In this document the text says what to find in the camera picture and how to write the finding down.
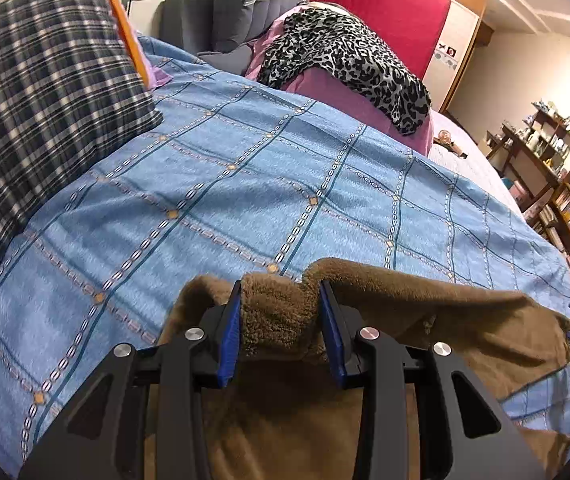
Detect dark plaid pillow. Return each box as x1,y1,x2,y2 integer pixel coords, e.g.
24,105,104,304
0,0,162,264

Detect pink purple blanket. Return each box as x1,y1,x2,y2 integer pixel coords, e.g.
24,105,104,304
245,4,434,156

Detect blue patterned bedspread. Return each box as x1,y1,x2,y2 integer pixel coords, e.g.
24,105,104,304
0,38,570,476

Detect red padded headboard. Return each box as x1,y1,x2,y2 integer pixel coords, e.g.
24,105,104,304
313,0,451,77

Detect dark wooden desk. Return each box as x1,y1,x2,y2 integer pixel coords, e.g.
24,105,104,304
486,125,560,211

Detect leopard print cloth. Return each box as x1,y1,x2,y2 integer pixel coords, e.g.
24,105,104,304
257,6,431,136

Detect brown fleece pants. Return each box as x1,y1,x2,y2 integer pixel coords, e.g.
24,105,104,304
142,257,570,480

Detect orange pink pillow edge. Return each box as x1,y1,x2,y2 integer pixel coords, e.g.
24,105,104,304
108,0,171,91

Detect grey tufted cushion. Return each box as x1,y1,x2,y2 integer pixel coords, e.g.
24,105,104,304
159,0,310,75

